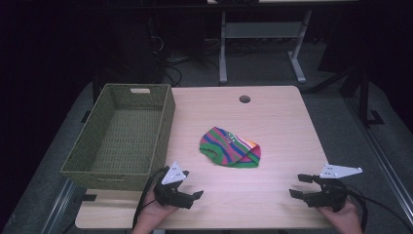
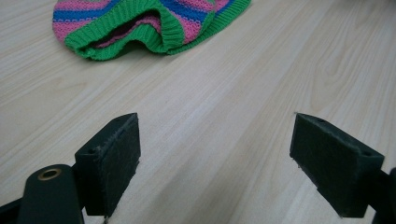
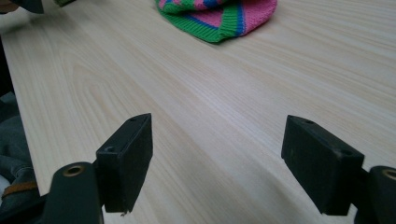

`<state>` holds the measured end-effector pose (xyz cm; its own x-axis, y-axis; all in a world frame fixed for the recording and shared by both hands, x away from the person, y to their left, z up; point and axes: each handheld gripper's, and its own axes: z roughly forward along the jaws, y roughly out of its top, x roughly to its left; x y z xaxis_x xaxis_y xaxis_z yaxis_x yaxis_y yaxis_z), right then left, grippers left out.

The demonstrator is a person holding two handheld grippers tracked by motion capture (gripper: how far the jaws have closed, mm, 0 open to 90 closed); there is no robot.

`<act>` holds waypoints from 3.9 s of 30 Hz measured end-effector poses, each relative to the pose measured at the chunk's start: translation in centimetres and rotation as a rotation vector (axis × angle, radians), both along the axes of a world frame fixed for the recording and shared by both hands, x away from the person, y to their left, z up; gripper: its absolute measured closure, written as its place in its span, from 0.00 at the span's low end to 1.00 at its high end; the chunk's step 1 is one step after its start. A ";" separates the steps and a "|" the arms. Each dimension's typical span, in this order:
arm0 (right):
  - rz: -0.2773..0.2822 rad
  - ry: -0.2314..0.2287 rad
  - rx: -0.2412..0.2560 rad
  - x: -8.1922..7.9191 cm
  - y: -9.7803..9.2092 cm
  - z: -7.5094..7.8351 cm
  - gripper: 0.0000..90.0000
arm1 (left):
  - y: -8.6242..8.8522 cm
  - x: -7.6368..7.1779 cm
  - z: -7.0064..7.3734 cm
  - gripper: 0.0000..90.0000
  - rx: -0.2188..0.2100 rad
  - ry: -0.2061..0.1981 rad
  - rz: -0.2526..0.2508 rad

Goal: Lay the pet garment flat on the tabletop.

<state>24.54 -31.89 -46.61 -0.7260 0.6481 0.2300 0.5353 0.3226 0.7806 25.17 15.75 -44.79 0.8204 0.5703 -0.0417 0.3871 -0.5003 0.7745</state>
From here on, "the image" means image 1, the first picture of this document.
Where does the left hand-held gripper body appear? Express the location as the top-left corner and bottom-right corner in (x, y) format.
(153, 161), (195, 210)

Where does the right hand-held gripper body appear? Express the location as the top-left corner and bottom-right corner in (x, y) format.
(303, 163), (363, 213)

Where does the striped knitted pet sweater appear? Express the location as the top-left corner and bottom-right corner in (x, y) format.
(199, 126), (262, 169)

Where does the person's left hand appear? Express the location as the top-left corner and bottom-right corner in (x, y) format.
(131, 189), (179, 234)

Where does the person's right hand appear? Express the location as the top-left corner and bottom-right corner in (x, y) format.
(316, 198), (363, 234)

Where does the green woven basket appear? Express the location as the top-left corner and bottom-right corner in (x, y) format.
(60, 83), (176, 192)

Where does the black metal stand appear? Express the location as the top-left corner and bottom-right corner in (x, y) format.
(305, 64), (386, 128)

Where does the dark cabinet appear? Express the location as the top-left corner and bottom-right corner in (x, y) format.
(106, 13), (165, 84)

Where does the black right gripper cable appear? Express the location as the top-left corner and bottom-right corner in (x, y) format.
(344, 184), (413, 233)

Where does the metal floor rail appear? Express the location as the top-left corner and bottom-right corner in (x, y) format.
(41, 179), (78, 234)
(344, 97), (413, 225)

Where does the bundle of black floor cables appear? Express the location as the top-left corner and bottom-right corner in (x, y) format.
(147, 35), (222, 87)

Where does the white metal desk frame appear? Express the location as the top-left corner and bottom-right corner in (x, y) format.
(218, 9), (313, 85)

